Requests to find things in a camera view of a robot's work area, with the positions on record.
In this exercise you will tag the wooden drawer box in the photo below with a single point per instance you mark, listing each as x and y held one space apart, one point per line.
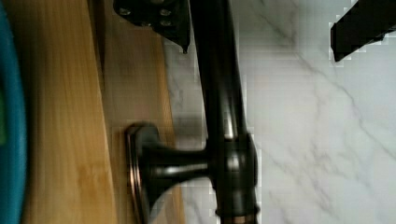
69 181

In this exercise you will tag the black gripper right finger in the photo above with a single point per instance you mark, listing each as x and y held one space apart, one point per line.
368 21

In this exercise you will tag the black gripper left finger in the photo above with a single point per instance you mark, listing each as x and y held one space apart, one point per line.
168 18

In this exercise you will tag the wooden drawer with black handle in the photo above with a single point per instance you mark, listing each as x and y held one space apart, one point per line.
147 168

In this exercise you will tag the blue plate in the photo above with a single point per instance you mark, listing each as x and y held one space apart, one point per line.
13 129

